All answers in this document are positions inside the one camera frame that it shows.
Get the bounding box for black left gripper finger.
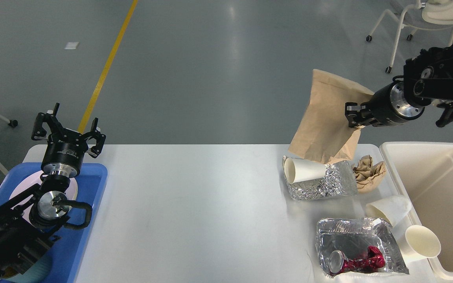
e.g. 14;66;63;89
78;118;106;158
31;103;66;142

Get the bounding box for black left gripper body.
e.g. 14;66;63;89
41;133;88;178

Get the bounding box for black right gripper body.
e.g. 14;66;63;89
366;82;425;127

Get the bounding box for brown paper bag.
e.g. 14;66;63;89
288;69;374;164

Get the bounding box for pink plate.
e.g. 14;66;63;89
9;171;78;221

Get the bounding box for teal mug yellow inside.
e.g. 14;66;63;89
4;255;53;283

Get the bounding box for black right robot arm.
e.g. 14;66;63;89
344;43;453;128

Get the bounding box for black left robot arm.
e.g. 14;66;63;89
0;103;106;279

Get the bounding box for crumpled brown paper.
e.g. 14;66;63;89
352;155;387;194

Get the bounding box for crumpled aluminium foil upper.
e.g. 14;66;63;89
282;156;358;201

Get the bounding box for crumpled aluminium foil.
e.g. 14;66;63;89
282;156;358;201
315;217;409;277

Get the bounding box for white paper cup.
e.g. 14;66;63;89
283;158;326;184
396;224;442;263

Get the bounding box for white plastic bin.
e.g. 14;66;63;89
380;141;453;281

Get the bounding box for blue plastic tray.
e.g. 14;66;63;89
0;162;107;283

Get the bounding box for white crumpled tissue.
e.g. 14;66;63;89
365;195;413;227

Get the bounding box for white chair on wheels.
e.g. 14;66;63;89
365;0;453;74

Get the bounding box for crumpled aluminium foil lower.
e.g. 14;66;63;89
315;217;409;277

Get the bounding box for white paper cup lower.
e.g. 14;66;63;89
396;224;442;263

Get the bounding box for crushed red soda can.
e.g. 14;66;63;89
328;246;385;276

